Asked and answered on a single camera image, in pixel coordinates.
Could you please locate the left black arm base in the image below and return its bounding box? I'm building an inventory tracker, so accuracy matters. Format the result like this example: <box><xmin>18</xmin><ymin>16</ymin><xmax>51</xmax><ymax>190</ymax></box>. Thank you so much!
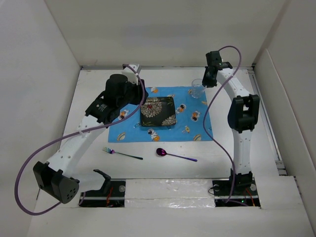
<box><xmin>78</xmin><ymin>169</ymin><xmax>126</xmax><ymax>208</ymax></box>

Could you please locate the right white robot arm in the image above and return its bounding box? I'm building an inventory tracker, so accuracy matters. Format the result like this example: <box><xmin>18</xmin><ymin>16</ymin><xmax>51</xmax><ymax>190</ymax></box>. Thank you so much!
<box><xmin>202</xmin><ymin>50</ymin><xmax>260</xmax><ymax>197</ymax></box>

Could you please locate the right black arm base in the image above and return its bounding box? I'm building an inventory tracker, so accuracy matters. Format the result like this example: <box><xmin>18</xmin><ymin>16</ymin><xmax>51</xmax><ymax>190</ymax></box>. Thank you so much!
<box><xmin>208</xmin><ymin>179</ymin><xmax>261</xmax><ymax>207</ymax></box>

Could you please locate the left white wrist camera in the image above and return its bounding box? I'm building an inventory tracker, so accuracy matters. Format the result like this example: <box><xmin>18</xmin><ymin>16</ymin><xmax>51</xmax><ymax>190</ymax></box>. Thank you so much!
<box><xmin>122</xmin><ymin>64</ymin><xmax>141</xmax><ymax>85</ymax></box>

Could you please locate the black floral square plate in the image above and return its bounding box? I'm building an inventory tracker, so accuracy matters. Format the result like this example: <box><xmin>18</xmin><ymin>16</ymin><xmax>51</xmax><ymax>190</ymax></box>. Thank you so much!
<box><xmin>140</xmin><ymin>97</ymin><xmax>176</xmax><ymax>127</ymax></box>

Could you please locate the purple iridescent spoon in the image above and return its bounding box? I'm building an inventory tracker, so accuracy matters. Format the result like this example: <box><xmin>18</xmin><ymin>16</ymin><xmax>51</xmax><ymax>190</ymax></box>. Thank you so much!
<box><xmin>156</xmin><ymin>148</ymin><xmax>198</xmax><ymax>162</ymax></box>

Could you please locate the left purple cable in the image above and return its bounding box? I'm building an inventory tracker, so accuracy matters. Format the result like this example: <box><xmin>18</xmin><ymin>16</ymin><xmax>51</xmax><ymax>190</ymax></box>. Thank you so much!
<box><xmin>14</xmin><ymin>64</ymin><xmax>146</xmax><ymax>216</ymax></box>

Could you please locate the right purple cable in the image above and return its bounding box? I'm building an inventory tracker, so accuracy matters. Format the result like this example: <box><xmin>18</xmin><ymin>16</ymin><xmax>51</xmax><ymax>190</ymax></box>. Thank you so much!
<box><xmin>202</xmin><ymin>45</ymin><xmax>242</xmax><ymax>204</ymax></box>

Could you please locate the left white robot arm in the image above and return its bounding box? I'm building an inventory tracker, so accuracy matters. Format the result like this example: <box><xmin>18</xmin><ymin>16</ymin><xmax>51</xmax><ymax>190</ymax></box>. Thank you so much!
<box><xmin>33</xmin><ymin>71</ymin><xmax>148</xmax><ymax>204</ymax></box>

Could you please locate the iridescent fork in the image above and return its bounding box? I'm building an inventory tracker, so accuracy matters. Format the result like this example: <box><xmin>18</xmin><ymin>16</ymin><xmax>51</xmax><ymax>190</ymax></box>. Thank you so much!
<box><xmin>102</xmin><ymin>147</ymin><xmax>143</xmax><ymax>160</ymax></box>

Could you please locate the purple cable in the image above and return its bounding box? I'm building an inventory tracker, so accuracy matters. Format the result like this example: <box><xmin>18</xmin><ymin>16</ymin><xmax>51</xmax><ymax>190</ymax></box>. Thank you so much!
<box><xmin>14</xmin><ymin>64</ymin><xmax>146</xmax><ymax>216</ymax></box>
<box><xmin>202</xmin><ymin>45</ymin><xmax>242</xmax><ymax>204</ymax></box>

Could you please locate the clear plastic cup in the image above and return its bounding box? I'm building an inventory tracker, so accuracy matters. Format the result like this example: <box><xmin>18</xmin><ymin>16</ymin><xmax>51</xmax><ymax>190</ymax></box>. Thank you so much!
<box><xmin>191</xmin><ymin>79</ymin><xmax>206</xmax><ymax>98</ymax></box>

